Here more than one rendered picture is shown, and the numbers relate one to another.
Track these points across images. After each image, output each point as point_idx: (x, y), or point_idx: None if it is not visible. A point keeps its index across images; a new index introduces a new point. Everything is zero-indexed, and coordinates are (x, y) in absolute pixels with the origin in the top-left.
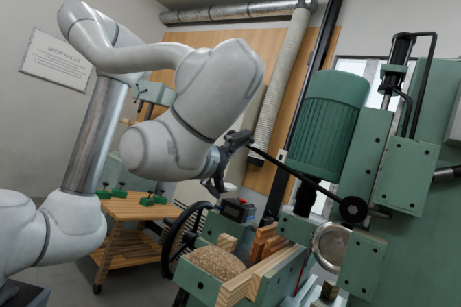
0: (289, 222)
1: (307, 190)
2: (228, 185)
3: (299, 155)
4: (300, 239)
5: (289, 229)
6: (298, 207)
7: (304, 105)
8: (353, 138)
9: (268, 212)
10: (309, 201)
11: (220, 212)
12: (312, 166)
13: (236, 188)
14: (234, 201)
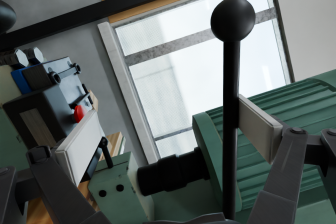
0: (121, 193)
1: (185, 182)
2: (88, 143)
3: (245, 168)
4: (113, 218)
5: (112, 200)
6: (151, 184)
7: (327, 97)
8: (306, 208)
9: (105, 145)
10: (172, 190)
11: (7, 107)
12: (239, 199)
13: (99, 142)
14: (63, 105)
